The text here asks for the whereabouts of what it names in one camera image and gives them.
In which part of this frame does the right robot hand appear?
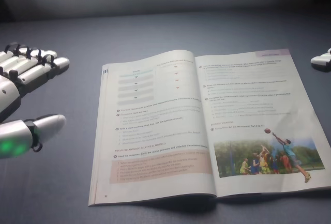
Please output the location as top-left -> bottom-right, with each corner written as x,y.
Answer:
310,48 -> 331,72

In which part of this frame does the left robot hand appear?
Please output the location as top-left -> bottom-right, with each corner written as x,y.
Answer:
0,42 -> 70,160

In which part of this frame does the textbook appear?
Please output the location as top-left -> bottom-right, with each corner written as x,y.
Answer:
87,48 -> 331,206

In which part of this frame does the grey table cloth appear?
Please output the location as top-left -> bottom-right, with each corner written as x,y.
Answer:
0,6 -> 331,224

